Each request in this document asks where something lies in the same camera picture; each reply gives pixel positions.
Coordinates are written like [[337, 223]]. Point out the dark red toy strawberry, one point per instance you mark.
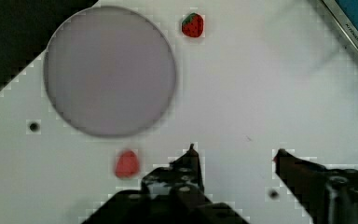
[[193, 25]]

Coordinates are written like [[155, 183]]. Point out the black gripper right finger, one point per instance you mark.
[[330, 196]]

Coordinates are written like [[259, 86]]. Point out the round grey plate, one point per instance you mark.
[[109, 72]]

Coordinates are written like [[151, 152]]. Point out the pink toy strawberry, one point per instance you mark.
[[127, 165]]

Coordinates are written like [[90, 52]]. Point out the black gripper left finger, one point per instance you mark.
[[183, 171]]

